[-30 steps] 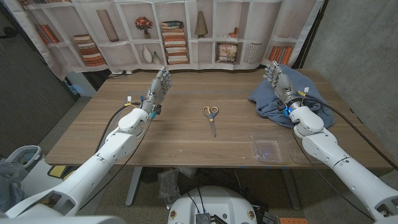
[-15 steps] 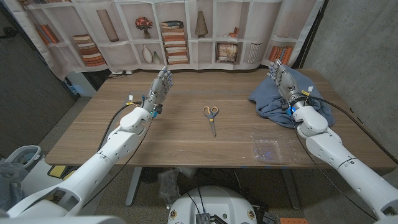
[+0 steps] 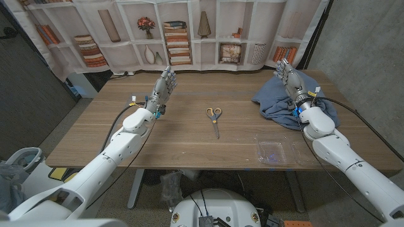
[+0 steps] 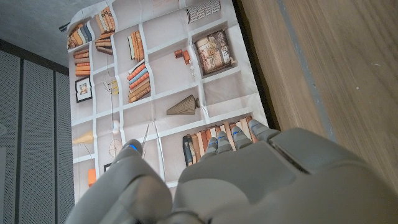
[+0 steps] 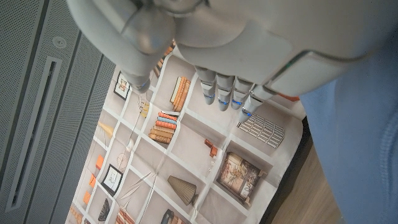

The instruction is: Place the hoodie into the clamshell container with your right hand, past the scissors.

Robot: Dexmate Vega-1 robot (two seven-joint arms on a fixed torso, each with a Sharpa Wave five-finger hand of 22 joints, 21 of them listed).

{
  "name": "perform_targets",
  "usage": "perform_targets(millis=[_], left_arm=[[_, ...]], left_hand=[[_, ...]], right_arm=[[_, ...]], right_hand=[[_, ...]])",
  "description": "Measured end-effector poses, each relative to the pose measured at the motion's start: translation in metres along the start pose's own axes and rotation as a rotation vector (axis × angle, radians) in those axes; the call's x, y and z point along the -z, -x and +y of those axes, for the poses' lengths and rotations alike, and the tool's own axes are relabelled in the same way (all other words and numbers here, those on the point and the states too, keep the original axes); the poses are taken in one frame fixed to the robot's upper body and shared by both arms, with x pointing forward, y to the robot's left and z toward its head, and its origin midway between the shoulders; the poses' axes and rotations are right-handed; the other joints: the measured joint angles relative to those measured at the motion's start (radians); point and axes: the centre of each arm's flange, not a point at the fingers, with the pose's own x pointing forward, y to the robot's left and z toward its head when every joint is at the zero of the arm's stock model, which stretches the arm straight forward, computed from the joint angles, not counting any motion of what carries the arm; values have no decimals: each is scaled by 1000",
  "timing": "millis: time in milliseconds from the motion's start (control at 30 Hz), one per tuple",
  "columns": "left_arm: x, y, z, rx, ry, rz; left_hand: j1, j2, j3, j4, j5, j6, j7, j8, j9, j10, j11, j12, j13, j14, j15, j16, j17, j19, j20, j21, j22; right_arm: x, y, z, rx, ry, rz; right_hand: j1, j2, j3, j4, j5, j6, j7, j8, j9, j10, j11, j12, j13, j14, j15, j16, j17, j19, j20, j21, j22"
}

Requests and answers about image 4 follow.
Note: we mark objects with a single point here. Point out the printed bookshelf backdrop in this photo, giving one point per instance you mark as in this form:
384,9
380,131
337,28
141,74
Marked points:
174,77

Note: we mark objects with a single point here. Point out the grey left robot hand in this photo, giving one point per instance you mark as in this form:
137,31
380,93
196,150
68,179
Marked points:
248,186

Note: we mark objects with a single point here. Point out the dark perforated metal partition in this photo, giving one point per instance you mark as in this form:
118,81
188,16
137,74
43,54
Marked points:
37,140

